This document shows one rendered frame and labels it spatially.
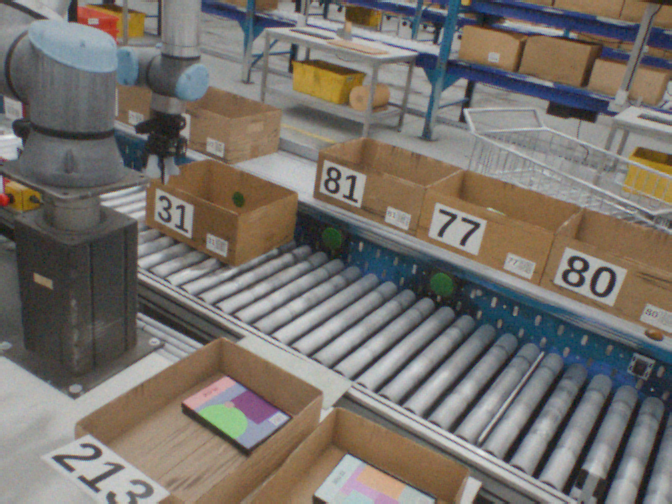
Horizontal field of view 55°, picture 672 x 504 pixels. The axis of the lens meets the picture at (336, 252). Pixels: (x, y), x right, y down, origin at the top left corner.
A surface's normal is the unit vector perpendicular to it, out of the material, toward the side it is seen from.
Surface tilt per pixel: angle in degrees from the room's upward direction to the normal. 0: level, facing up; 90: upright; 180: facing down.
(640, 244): 89
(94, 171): 70
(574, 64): 90
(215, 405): 0
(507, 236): 91
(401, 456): 89
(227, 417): 0
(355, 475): 0
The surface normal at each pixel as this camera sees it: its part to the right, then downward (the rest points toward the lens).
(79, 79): 0.48, 0.43
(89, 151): 0.66, 0.07
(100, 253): 0.85, 0.33
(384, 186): -0.55, 0.30
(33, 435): 0.14, -0.89
